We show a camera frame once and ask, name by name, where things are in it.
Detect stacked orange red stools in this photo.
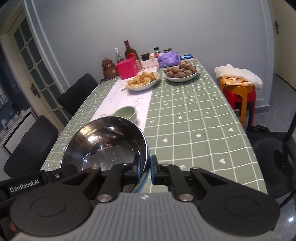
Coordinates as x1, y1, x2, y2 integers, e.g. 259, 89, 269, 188
220, 76, 256, 127

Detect brown bear figurine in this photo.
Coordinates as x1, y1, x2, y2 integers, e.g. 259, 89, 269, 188
101, 58, 118, 82

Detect far black chair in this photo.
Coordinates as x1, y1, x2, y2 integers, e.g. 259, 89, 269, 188
57, 73, 98, 115

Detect plate of fries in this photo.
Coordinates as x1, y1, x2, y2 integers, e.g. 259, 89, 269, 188
125, 71, 159, 91

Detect plate of brown buns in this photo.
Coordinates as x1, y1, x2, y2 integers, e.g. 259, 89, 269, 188
163, 60, 200, 82

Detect dark lid jar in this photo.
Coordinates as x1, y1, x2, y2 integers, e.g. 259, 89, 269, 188
141, 52, 150, 61

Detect small dark sauce bottle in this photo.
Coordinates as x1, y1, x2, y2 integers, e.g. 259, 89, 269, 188
154, 47, 160, 58

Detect glass panel door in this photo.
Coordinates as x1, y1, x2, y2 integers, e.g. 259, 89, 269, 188
8, 9, 70, 131

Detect pink box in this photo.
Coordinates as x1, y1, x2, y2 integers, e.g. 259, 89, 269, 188
116, 58, 138, 80

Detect blue steel bowl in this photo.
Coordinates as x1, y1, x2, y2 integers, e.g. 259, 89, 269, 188
61, 116, 149, 193

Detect near black chair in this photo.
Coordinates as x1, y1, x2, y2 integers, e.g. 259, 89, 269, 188
4, 115, 59, 178

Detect white cloth on stool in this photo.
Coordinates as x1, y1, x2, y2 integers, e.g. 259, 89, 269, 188
214, 64, 263, 90

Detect right black chair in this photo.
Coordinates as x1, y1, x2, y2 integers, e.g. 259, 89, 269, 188
246, 117, 295, 208

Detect purple tissue pack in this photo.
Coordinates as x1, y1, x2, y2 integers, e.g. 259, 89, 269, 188
158, 51, 180, 68

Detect green ceramic bowl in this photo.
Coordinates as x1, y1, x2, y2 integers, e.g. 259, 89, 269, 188
112, 106, 137, 123

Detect clear bottle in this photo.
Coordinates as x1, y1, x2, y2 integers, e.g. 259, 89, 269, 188
114, 47, 124, 63

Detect white deer table runner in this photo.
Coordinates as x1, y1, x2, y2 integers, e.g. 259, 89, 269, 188
91, 78, 161, 130

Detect black chair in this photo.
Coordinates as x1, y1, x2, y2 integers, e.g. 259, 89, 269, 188
246, 117, 295, 208
4, 115, 59, 178
57, 73, 98, 115

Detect dark liquor bottle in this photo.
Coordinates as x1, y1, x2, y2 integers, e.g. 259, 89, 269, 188
124, 40, 139, 60

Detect blue snack packet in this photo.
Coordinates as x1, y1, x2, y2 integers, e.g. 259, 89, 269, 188
180, 54, 193, 60

